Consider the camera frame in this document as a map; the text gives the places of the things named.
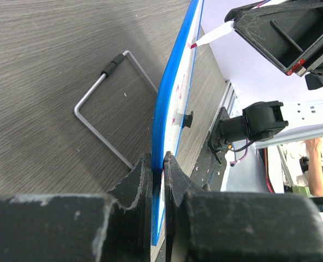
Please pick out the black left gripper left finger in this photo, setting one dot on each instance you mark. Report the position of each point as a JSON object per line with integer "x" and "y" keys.
{"x": 113, "y": 226}

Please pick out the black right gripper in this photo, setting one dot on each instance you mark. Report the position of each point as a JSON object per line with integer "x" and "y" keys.
{"x": 289, "y": 35}

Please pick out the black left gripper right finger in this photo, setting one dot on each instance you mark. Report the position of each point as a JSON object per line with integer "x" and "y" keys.
{"x": 203, "y": 225}

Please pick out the white red-tipped whiteboard marker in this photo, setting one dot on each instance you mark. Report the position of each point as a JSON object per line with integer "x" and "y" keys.
{"x": 219, "y": 32}

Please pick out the blue-framed whiteboard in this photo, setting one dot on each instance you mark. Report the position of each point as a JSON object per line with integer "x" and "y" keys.
{"x": 170, "y": 109}

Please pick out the person forearm in background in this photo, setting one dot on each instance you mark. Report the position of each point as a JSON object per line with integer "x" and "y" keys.
{"x": 315, "y": 172}

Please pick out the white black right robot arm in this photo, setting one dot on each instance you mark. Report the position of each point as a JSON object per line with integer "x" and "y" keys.
{"x": 262, "y": 120}

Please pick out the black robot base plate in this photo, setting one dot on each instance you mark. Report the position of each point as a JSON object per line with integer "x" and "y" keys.
{"x": 211, "y": 163}

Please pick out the metal wire whiteboard stand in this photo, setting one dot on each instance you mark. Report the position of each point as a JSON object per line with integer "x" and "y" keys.
{"x": 117, "y": 108}

